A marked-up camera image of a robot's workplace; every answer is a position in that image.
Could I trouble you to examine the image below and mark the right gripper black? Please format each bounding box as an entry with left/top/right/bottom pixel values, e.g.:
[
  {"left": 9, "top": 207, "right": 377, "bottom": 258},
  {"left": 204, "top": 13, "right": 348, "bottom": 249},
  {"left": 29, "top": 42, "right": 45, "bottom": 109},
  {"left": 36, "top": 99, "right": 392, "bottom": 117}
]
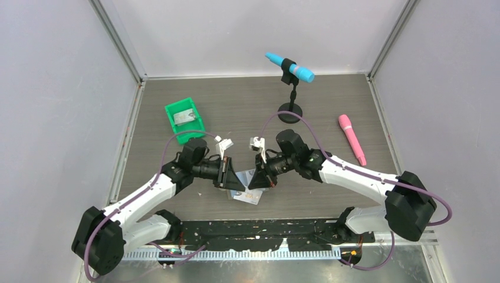
[{"left": 249, "top": 152, "right": 298, "bottom": 191}]

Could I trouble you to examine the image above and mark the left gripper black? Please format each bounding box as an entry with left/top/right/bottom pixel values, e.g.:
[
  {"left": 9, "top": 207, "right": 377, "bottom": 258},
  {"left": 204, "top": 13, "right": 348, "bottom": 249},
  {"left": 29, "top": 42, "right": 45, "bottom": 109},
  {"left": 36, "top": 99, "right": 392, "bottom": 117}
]
[{"left": 192, "top": 156, "right": 245, "bottom": 190}]

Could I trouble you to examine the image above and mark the grey leather card holder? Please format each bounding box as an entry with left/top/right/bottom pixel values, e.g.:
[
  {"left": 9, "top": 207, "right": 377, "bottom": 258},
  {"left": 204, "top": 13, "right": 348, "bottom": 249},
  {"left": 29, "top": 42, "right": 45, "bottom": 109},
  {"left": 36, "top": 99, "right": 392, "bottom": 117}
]
[{"left": 227, "top": 169, "right": 269, "bottom": 200}]

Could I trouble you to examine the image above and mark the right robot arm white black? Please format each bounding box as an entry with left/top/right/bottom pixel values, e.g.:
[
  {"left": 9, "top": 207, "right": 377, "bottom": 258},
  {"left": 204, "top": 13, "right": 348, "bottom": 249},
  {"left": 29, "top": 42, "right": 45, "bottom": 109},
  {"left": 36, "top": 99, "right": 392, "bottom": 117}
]
[{"left": 248, "top": 129, "right": 436, "bottom": 242}]

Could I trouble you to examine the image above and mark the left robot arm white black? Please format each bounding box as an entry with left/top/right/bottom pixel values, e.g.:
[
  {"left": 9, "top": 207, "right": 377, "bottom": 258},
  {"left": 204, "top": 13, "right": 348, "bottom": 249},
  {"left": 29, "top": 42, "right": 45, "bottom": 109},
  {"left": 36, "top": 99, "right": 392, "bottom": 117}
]
[{"left": 71, "top": 136, "right": 245, "bottom": 282}]

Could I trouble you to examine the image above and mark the silver VIP card stack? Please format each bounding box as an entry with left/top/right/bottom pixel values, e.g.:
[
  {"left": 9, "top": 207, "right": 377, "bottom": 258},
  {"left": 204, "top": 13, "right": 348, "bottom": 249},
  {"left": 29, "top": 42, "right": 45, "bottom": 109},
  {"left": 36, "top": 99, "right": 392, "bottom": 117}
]
[{"left": 173, "top": 108, "right": 197, "bottom": 126}]

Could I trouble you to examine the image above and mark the green plastic bin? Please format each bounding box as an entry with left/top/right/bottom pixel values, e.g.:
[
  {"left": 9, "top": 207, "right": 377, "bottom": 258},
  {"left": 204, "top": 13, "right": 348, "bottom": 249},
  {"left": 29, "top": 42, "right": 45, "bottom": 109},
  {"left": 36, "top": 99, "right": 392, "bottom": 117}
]
[{"left": 165, "top": 97, "right": 205, "bottom": 145}]

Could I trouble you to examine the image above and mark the pink toy microphone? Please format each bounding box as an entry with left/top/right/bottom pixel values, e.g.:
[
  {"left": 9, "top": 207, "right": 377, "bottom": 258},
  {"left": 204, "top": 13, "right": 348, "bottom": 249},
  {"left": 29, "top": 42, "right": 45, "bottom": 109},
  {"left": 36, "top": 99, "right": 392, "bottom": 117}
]
[{"left": 338, "top": 114, "right": 367, "bottom": 166}]

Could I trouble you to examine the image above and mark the black microphone stand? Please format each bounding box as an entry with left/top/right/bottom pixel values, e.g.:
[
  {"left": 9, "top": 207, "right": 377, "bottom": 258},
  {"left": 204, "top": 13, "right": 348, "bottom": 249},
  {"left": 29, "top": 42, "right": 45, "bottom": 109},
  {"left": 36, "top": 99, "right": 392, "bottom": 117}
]
[{"left": 278, "top": 58, "right": 303, "bottom": 124}]

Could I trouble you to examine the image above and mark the blue toy microphone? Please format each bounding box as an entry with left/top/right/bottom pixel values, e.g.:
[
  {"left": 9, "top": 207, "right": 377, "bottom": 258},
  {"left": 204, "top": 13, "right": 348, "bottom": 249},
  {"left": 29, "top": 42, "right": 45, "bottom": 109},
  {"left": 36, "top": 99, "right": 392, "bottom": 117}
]
[{"left": 265, "top": 52, "right": 315, "bottom": 85}]

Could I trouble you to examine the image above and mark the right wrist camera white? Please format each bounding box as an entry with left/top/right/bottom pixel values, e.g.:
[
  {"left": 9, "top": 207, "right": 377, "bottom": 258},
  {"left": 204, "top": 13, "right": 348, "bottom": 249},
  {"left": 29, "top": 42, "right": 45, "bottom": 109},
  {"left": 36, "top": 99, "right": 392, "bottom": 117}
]
[{"left": 249, "top": 137, "right": 267, "bottom": 163}]

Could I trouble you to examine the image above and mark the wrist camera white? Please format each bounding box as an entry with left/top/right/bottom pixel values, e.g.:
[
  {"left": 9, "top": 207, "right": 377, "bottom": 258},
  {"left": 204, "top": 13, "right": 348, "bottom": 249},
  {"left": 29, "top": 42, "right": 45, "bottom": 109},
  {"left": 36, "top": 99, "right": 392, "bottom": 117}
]
[
  {"left": 214, "top": 136, "right": 233, "bottom": 160},
  {"left": 249, "top": 137, "right": 267, "bottom": 163}
]

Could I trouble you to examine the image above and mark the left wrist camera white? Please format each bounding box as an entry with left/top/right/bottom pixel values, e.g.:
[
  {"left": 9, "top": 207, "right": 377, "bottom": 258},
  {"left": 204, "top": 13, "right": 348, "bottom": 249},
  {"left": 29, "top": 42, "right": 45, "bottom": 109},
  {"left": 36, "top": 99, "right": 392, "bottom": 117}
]
[{"left": 214, "top": 136, "right": 233, "bottom": 160}]

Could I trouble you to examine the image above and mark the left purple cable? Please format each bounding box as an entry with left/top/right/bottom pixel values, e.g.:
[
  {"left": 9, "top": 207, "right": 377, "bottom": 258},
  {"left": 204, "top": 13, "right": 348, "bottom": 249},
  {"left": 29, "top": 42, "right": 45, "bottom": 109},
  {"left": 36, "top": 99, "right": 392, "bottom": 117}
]
[{"left": 83, "top": 130, "right": 219, "bottom": 282}]

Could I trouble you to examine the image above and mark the purple cable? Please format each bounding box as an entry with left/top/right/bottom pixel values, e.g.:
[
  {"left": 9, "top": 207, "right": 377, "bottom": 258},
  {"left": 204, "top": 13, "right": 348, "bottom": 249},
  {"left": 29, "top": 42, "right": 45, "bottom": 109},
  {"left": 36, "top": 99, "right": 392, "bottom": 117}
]
[
  {"left": 260, "top": 111, "right": 453, "bottom": 272},
  {"left": 83, "top": 130, "right": 219, "bottom": 282}
]

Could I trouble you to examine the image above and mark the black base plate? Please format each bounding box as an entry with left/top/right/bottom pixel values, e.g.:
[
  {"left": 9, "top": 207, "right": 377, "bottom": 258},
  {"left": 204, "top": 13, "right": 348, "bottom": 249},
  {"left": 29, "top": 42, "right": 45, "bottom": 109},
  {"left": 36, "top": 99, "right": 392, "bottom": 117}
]
[{"left": 157, "top": 219, "right": 375, "bottom": 252}]

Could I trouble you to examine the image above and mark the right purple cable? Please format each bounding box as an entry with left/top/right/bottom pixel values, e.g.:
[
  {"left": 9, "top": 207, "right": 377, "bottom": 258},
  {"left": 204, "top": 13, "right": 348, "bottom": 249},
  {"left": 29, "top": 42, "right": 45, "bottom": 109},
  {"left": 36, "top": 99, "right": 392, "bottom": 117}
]
[{"left": 260, "top": 111, "right": 453, "bottom": 272}]

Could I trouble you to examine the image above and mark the aluminium frame rail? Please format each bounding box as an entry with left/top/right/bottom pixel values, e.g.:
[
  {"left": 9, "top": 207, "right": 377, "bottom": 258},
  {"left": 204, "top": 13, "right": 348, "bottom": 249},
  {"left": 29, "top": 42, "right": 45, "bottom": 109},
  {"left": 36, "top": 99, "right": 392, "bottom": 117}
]
[{"left": 82, "top": 218, "right": 438, "bottom": 262}]

